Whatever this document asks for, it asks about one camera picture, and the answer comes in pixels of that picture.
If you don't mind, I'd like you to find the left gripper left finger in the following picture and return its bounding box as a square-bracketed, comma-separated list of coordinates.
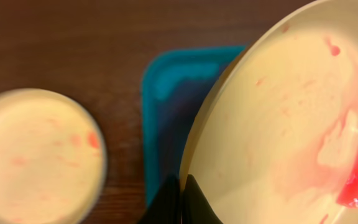
[137, 175, 180, 224]

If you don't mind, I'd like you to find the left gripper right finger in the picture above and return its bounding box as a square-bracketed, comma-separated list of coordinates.
[181, 174, 223, 224]

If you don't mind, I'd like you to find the yellow-green plate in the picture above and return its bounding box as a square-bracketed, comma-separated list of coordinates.
[180, 1, 358, 223]
[0, 88, 107, 224]

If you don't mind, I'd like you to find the teal plastic tray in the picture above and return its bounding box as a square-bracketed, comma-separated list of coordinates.
[141, 45, 246, 205]

